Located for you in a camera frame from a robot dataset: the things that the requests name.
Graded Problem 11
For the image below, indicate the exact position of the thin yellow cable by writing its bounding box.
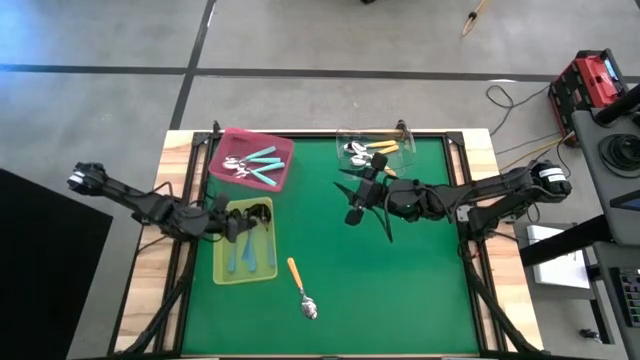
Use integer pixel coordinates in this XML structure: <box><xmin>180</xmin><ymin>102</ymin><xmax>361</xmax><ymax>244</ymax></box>
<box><xmin>498</xmin><ymin>133</ymin><xmax>576</xmax><ymax>174</ymax></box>

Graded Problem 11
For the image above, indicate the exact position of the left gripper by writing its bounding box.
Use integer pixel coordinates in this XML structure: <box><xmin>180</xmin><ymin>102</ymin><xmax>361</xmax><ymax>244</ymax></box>
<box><xmin>211</xmin><ymin>194</ymin><xmax>274</xmax><ymax>245</ymax></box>

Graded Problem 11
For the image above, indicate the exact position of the red tool box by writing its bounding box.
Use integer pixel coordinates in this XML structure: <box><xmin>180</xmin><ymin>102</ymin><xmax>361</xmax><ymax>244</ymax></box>
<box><xmin>547</xmin><ymin>48</ymin><xmax>632</xmax><ymax>147</ymax></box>

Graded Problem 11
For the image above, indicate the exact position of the teal-handled metal spoon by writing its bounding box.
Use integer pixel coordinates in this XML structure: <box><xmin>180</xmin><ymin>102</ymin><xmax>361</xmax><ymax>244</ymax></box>
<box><xmin>239</xmin><ymin>167</ymin><xmax>279</xmax><ymax>188</ymax></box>
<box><xmin>223</xmin><ymin>145</ymin><xmax>278</xmax><ymax>170</ymax></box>
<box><xmin>234</xmin><ymin>161</ymin><xmax>286</xmax><ymax>176</ymax></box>

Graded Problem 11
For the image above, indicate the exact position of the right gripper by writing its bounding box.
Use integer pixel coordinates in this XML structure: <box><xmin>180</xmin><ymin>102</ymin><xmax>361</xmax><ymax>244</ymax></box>
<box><xmin>332</xmin><ymin>151</ymin><xmax>397</xmax><ymax>228</ymax></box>

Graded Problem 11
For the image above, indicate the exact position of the button keypad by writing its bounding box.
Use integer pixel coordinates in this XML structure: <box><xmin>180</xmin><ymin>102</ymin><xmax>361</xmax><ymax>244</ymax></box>
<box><xmin>617</xmin><ymin>267</ymin><xmax>640</xmax><ymax>327</ymax></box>

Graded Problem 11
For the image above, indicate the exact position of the clear plastic bin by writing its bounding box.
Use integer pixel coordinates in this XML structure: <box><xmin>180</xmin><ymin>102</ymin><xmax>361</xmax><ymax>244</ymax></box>
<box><xmin>335</xmin><ymin>127</ymin><xmax>417</xmax><ymax>181</ymax></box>

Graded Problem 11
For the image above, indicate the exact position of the yellow translucent plastic bin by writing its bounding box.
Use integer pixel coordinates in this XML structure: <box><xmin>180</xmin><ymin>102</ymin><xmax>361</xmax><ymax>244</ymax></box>
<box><xmin>212</xmin><ymin>196</ymin><xmax>279</xmax><ymax>286</ymax></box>

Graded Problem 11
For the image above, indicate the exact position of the black diagonal beam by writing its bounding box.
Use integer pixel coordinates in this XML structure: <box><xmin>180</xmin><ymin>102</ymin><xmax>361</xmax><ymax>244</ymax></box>
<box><xmin>517</xmin><ymin>213</ymin><xmax>604</xmax><ymax>269</ymax></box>

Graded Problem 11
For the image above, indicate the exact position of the grey console desk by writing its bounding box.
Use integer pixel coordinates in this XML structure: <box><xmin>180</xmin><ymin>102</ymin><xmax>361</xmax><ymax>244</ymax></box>
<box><xmin>592</xmin><ymin>239</ymin><xmax>640</xmax><ymax>360</ymax></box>

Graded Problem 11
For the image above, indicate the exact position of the black cylindrical pole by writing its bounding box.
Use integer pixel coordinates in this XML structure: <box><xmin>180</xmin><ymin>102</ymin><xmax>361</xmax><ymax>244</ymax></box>
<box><xmin>592</xmin><ymin>82</ymin><xmax>640</xmax><ymax>126</ymax></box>

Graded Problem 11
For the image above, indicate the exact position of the pink plastic bin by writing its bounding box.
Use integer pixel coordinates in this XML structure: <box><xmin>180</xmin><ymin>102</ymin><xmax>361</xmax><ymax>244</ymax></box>
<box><xmin>208</xmin><ymin>126</ymin><xmax>296</xmax><ymax>194</ymax></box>

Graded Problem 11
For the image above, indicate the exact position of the black floor cable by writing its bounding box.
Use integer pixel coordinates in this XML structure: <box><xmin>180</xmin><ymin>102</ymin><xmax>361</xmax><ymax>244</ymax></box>
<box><xmin>484</xmin><ymin>83</ymin><xmax>554</xmax><ymax>139</ymax></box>

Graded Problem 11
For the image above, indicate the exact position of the coiled black cable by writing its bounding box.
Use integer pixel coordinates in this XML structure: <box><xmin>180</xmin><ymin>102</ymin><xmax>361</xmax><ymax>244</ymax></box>
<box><xmin>597</xmin><ymin>132</ymin><xmax>640</xmax><ymax>180</ymax></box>

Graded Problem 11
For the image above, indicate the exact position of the yellow extension cable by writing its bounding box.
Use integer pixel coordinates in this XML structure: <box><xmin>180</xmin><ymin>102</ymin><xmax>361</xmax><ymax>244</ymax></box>
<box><xmin>462</xmin><ymin>0</ymin><xmax>489</xmax><ymax>39</ymax></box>

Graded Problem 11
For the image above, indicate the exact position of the grey equipment cart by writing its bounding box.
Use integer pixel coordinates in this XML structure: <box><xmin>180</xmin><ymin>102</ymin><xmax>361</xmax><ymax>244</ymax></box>
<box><xmin>569</xmin><ymin>82</ymin><xmax>640</xmax><ymax>246</ymax></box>

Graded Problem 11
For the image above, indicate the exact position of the white box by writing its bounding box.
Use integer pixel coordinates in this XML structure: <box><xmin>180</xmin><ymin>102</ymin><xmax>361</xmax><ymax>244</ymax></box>
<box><xmin>525</xmin><ymin>223</ymin><xmax>592</xmax><ymax>290</ymax></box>

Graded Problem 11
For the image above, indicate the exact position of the green table mat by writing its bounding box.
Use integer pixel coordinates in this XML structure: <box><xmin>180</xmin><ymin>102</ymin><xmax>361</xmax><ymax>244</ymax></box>
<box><xmin>182</xmin><ymin>135</ymin><xmax>480</xmax><ymax>355</ymax></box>

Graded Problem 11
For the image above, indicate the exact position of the dark tablet screen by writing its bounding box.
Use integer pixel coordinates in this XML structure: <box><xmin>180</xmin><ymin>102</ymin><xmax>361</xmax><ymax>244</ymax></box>
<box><xmin>608</xmin><ymin>188</ymin><xmax>640</xmax><ymax>212</ymax></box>

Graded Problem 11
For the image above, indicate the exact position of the black-handled metal spoon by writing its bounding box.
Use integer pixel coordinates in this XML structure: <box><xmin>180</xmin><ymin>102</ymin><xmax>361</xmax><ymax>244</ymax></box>
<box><xmin>234</xmin><ymin>156</ymin><xmax>283</xmax><ymax>166</ymax></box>

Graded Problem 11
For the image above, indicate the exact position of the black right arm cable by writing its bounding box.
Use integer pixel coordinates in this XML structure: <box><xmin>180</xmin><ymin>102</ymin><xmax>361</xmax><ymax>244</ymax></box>
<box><xmin>367</xmin><ymin>192</ymin><xmax>396</xmax><ymax>245</ymax></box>

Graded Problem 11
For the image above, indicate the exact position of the large black panel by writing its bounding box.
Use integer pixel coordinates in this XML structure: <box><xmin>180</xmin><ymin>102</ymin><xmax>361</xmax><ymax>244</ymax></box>
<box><xmin>0</xmin><ymin>167</ymin><xmax>114</xmax><ymax>360</ymax></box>

